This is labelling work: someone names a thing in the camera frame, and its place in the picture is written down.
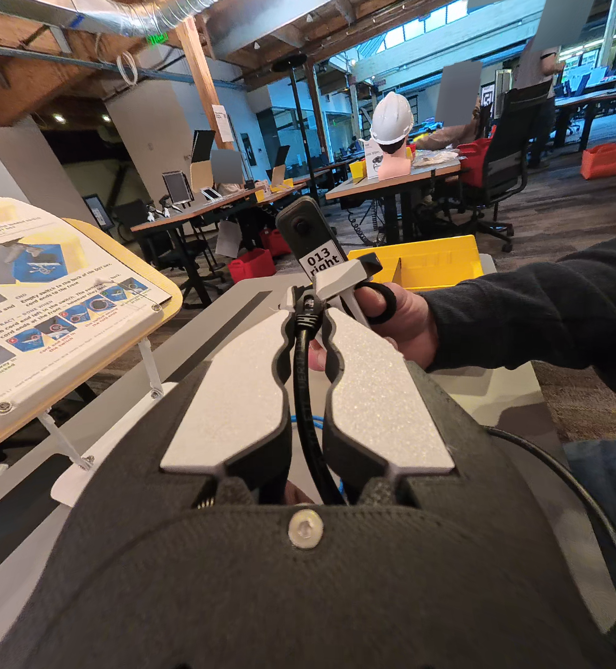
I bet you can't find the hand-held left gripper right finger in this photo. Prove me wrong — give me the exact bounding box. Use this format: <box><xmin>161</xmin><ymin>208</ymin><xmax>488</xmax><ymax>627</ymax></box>
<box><xmin>322</xmin><ymin>307</ymin><xmax>456</xmax><ymax>505</ymax></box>

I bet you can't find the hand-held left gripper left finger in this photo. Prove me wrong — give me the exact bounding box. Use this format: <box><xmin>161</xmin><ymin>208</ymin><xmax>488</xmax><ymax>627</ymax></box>
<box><xmin>160</xmin><ymin>308</ymin><xmax>293</xmax><ymax>505</ymax></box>

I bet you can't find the blue ethernet cable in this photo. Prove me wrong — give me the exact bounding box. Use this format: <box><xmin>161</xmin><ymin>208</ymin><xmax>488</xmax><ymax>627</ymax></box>
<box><xmin>288</xmin><ymin>413</ymin><xmax>352</xmax><ymax>503</ymax></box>

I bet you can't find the black ethernet cable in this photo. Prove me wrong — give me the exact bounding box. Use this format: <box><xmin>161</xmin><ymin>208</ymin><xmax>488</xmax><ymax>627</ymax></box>
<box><xmin>291</xmin><ymin>293</ymin><xmax>616</xmax><ymax>660</ymax></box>

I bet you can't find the large yellow bin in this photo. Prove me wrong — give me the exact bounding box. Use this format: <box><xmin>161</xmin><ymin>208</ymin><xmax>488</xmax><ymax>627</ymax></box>
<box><xmin>347</xmin><ymin>234</ymin><xmax>485</xmax><ymax>292</ymax></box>

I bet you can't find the person's right forearm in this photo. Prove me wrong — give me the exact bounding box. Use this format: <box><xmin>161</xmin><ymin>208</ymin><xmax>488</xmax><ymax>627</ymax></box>
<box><xmin>420</xmin><ymin>230</ymin><xmax>616</xmax><ymax>406</ymax></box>

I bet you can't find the person's right hand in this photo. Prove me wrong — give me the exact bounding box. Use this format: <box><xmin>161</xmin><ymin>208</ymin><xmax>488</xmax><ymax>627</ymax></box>
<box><xmin>308</xmin><ymin>285</ymin><xmax>440</xmax><ymax>373</ymax></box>

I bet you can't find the red plastic crate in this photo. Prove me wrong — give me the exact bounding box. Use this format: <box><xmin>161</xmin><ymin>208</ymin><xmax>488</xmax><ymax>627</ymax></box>
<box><xmin>228</xmin><ymin>248</ymin><xmax>277</xmax><ymax>284</ymax></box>
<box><xmin>260</xmin><ymin>228</ymin><xmax>293</xmax><ymax>258</ymax></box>

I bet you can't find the wooden top desk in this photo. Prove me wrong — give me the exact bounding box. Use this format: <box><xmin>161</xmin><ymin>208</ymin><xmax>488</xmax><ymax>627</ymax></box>
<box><xmin>130</xmin><ymin>183</ymin><xmax>309</xmax><ymax>309</ymax></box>
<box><xmin>325</xmin><ymin>159</ymin><xmax>463</xmax><ymax>246</ymax></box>

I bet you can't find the pink mannequin head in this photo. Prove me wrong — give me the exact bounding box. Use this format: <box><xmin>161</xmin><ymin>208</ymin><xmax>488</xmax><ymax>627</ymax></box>
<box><xmin>376</xmin><ymin>138</ymin><xmax>412</xmax><ymax>180</ymax></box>

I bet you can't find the black monitor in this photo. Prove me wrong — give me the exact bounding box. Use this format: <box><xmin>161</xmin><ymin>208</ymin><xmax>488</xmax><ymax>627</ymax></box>
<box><xmin>190</xmin><ymin>130</ymin><xmax>216</xmax><ymax>163</ymax></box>

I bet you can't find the white paper notice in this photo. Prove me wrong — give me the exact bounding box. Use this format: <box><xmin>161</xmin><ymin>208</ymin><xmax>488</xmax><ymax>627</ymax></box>
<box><xmin>211</xmin><ymin>103</ymin><xmax>234</xmax><ymax>143</ymax></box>

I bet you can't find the tablet on stand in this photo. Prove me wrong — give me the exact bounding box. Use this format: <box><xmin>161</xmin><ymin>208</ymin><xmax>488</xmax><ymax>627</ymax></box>
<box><xmin>162</xmin><ymin>170</ymin><xmax>194</xmax><ymax>206</ymax></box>

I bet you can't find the white hard hat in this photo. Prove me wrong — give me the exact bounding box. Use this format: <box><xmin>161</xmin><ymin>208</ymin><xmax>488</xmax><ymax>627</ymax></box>
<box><xmin>370</xmin><ymin>91</ymin><xmax>415</xmax><ymax>145</ymax></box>

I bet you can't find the red bag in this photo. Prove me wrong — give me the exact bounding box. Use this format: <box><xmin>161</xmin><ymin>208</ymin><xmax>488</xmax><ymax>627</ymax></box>
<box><xmin>457</xmin><ymin>138</ymin><xmax>494</xmax><ymax>188</ymax></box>

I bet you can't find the black office chair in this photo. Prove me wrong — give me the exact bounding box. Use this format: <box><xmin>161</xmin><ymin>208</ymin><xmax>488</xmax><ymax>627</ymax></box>
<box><xmin>457</xmin><ymin>84</ymin><xmax>554</xmax><ymax>253</ymax></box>

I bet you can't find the orange bag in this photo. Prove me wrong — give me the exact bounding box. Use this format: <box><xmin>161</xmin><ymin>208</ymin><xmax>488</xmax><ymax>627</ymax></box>
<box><xmin>581</xmin><ymin>142</ymin><xmax>616</xmax><ymax>180</ymax></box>

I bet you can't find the silver flexible air duct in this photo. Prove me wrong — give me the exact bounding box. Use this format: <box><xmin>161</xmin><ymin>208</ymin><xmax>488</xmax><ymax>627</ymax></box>
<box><xmin>26</xmin><ymin>0</ymin><xmax>220</xmax><ymax>37</ymax></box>

